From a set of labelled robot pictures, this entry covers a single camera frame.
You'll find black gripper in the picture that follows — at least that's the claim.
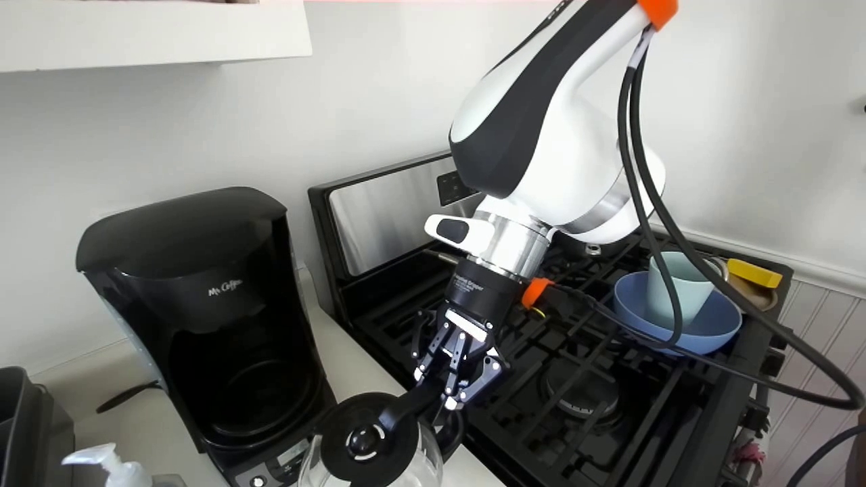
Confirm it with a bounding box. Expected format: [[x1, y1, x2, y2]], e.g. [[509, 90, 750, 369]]
[[410, 261, 528, 416]]

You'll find glass coffee jar black handle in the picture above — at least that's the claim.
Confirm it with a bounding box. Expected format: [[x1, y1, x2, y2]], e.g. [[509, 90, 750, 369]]
[[295, 384, 469, 487]]

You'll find black drip coffee maker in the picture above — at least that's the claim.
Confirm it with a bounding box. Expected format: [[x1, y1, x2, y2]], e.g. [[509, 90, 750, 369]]
[[74, 184, 338, 487]]

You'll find black gas stove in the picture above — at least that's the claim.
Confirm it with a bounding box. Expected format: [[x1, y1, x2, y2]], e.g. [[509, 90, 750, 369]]
[[306, 152, 797, 487]]

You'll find blue bowl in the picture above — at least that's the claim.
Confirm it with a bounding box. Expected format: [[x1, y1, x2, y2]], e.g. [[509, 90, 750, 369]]
[[613, 269, 744, 361]]

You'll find light teal cup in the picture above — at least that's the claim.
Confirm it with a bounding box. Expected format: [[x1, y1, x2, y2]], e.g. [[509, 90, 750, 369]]
[[645, 248, 728, 330]]

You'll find small grey pan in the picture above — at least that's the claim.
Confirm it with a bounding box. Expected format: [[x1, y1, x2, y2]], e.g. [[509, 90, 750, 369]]
[[727, 269, 781, 320]]

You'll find yellow sponge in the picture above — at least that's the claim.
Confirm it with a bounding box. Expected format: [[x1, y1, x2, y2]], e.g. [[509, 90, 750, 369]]
[[727, 257, 785, 293]]

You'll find black stove knob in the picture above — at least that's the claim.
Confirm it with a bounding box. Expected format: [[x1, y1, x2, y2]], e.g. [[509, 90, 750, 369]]
[[769, 321, 798, 353], [762, 350, 794, 378]]

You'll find white spray bottle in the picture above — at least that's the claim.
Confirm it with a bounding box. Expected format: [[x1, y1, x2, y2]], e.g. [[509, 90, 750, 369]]
[[61, 441, 154, 487]]

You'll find black countertop appliance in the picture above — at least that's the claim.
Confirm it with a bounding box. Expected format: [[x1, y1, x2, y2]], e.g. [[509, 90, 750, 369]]
[[0, 366, 80, 487]]

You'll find orange ringed cable connector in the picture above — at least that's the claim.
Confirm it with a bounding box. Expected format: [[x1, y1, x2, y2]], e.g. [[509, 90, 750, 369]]
[[520, 275, 559, 313]]

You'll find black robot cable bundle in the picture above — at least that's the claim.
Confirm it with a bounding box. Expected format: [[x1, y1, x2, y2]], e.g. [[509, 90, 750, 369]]
[[540, 28, 866, 415]]

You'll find black coffee maker cord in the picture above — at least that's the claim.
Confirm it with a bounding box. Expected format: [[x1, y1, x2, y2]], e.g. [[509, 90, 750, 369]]
[[92, 378, 165, 416]]

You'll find black floor cable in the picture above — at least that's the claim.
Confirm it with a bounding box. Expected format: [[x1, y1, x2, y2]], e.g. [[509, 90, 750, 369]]
[[785, 420, 866, 487]]

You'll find orange cable clip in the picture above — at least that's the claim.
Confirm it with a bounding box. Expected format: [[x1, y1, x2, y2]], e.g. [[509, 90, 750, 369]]
[[637, 0, 682, 33]]

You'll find white wall cabinet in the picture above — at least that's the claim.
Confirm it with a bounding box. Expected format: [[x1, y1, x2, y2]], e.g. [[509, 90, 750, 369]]
[[0, 0, 314, 77]]

